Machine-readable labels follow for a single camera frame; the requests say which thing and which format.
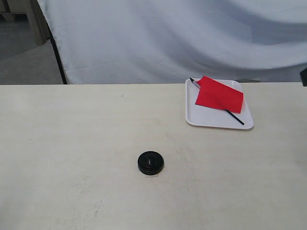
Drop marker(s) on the wooden furniture in background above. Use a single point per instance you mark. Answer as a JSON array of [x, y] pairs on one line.
[[12, 11]]

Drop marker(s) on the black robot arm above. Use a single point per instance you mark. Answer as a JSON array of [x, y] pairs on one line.
[[303, 77]]

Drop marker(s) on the black round flag base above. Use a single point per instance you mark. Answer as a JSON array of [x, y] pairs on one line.
[[150, 163]]

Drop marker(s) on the black backdrop stand pole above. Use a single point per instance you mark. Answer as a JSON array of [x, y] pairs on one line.
[[57, 56]]

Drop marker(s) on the white plastic tray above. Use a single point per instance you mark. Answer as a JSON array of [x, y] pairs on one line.
[[201, 116]]

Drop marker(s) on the white backdrop cloth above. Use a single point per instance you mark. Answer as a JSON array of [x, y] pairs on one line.
[[168, 41]]

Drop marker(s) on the red flag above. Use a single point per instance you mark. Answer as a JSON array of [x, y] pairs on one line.
[[216, 95]]

